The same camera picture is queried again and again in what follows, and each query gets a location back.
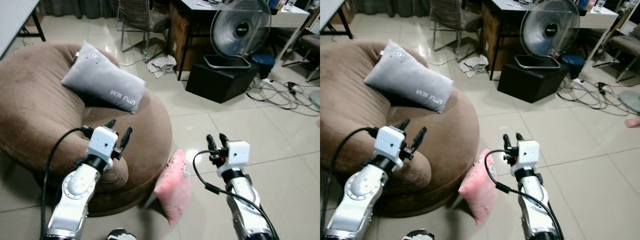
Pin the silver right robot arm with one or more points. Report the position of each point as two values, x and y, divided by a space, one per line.
245 200
532 200

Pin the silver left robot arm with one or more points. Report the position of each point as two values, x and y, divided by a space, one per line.
75 192
360 192

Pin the grey pillow with white lettering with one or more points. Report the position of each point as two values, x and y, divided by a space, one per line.
102 80
407 77

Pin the pink pillow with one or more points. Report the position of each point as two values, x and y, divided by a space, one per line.
174 187
477 190

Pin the brown beanbag sofa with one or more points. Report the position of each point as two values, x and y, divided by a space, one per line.
350 115
30 115

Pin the black box stool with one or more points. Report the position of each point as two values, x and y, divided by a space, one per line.
220 82
530 82

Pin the white power strip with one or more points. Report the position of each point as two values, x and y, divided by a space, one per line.
267 81
580 81

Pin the crumpled grey cloth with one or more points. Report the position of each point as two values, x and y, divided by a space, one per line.
475 65
162 65

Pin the black robot foot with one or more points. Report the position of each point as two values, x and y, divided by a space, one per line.
121 234
418 235

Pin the blue round bucket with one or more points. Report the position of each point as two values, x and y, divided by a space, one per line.
574 64
264 64

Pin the round grey fan base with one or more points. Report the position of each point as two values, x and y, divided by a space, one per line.
315 98
630 101

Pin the brown fabric metal-leg chair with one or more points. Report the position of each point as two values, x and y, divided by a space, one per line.
145 17
457 17

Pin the grey electric fan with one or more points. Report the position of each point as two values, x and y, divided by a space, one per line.
241 30
550 30

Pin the person's bare foot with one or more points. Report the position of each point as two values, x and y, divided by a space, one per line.
634 122

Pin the dark grey curtain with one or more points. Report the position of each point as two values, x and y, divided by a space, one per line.
390 5
80 6

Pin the grey chair with metal legs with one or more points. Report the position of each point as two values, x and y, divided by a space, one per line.
310 42
625 45

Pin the white table with black legs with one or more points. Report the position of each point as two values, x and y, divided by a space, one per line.
12 17
327 10

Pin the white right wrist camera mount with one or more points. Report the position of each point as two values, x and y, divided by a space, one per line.
238 155
529 155

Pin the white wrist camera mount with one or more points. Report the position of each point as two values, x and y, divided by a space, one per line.
529 155
102 142
389 141
238 155

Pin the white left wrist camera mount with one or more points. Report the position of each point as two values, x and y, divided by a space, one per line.
389 141
102 142

